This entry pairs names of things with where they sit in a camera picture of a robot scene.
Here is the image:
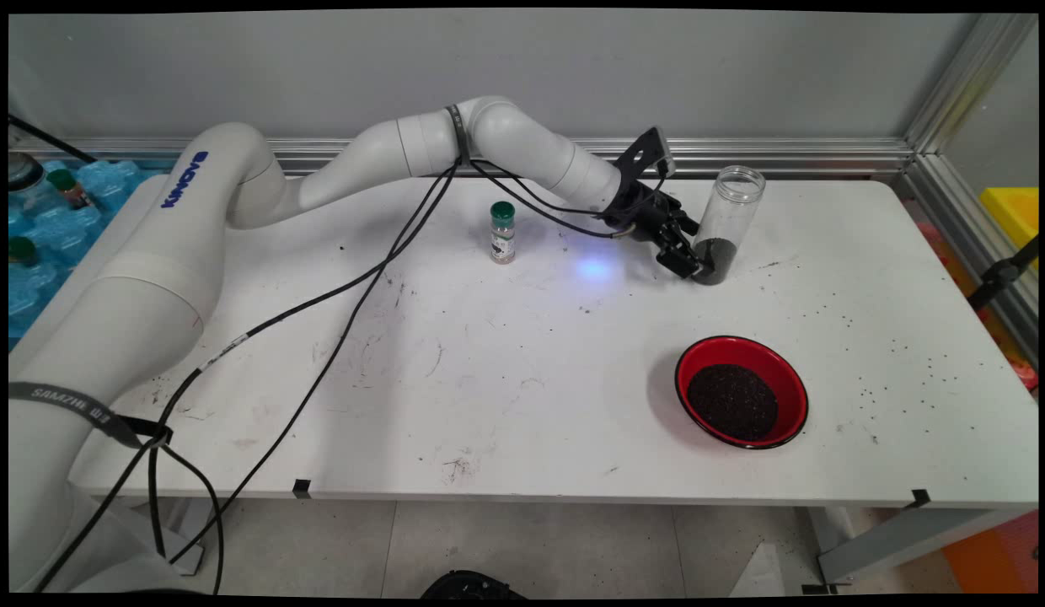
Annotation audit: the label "black pole with clamp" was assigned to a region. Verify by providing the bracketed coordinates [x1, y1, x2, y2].
[967, 236, 1039, 311]

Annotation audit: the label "dark printed velcro strap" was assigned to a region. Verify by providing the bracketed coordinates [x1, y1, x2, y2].
[8, 381, 174, 448]
[445, 103, 474, 166]

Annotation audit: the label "green-capped spice bottle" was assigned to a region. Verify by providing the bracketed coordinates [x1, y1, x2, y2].
[490, 201, 517, 265]

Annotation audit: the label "plain black cable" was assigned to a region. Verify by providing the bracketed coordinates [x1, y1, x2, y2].
[147, 156, 641, 595]

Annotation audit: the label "aluminium frame post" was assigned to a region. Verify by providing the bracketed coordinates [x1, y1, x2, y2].
[902, 13, 1039, 154]

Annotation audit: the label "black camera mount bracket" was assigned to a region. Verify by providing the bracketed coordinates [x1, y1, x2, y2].
[614, 126, 671, 201]

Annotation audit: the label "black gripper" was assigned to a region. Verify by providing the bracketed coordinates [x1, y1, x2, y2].
[603, 181, 715, 280]

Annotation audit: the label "thin black rod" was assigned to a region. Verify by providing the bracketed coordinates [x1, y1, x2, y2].
[8, 114, 98, 165]

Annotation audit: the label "black seed pile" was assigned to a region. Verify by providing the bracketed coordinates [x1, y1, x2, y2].
[687, 363, 780, 442]

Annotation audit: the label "red bowl with black rim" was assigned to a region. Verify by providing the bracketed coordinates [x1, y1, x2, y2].
[675, 336, 810, 450]

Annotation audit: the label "black round floor object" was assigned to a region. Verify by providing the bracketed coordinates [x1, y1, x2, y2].
[420, 570, 528, 599]

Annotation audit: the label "small green-capped red-label bottle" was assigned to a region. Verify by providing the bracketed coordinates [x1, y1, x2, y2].
[47, 169, 94, 212]

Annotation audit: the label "orange floor panel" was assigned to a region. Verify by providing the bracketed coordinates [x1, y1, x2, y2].
[940, 510, 1039, 595]

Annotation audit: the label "clear jar with dark lid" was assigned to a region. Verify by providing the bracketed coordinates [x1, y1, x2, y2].
[8, 152, 64, 216]

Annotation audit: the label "yellow moulded block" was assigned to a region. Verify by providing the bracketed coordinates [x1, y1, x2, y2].
[980, 187, 1039, 271]

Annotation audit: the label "black cable with white label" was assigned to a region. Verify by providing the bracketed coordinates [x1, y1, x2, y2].
[34, 156, 667, 595]

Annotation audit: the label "blue water bottle pack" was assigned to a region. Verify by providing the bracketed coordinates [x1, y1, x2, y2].
[8, 158, 157, 351]

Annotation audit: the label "clear plastic jar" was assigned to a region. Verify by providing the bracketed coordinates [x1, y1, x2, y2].
[689, 166, 766, 286]

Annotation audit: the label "black seeds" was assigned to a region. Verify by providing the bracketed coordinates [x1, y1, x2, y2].
[693, 239, 738, 286]

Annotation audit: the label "aluminium frame rail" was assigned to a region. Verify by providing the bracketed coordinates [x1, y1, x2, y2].
[900, 152, 1039, 372]
[17, 137, 915, 178]

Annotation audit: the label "grey metal table leg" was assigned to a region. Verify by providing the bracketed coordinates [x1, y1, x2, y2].
[160, 497, 216, 578]
[813, 506, 1037, 587]

